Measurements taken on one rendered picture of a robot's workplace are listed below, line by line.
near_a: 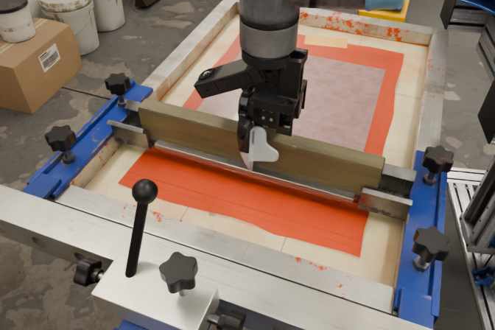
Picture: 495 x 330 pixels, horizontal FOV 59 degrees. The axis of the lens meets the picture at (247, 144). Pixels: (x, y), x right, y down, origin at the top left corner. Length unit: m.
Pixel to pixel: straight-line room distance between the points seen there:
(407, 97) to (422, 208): 0.35
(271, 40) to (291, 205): 0.29
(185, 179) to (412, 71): 0.59
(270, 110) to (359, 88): 0.41
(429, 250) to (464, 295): 1.05
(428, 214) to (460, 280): 0.97
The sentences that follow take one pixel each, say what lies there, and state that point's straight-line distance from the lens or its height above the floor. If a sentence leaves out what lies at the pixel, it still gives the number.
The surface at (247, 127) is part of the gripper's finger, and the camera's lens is 0.62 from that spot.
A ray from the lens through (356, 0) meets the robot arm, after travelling 0.54.
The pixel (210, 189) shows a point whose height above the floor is 0.95.
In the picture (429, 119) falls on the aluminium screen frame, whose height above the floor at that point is 0.99.
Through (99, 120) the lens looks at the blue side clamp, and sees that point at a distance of 0.84.
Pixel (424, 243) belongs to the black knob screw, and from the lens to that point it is 0.59.
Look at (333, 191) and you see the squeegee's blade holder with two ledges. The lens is 0.70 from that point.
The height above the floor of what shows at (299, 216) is 0.95.
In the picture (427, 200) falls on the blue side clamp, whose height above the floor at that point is 1.00.
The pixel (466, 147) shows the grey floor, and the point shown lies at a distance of 2.47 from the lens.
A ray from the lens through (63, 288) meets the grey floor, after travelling 1.86.
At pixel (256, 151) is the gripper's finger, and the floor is 1.05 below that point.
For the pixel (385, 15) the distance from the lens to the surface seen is 1.32.
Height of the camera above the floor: 1.51
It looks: 43 degrees down
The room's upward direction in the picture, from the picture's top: straight up
